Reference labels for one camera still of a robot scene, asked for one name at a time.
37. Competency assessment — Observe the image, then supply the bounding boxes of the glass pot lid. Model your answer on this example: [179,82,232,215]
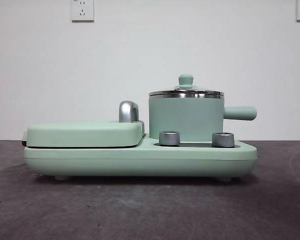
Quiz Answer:
[149,73,225,98]

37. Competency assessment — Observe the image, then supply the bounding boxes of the silver control knob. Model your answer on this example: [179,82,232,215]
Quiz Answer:
[211,131,235,148]
[158,130,180,147]

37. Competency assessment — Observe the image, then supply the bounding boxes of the mint green breakfast machine base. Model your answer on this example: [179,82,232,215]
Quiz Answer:
[23,133,258,182]

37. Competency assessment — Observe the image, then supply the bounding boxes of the mint green pot with handle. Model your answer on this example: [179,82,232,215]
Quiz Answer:
[148,94,258,141]

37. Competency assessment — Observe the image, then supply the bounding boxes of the green griddle lid, silver handle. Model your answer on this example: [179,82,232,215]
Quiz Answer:
[21,100,146,149]

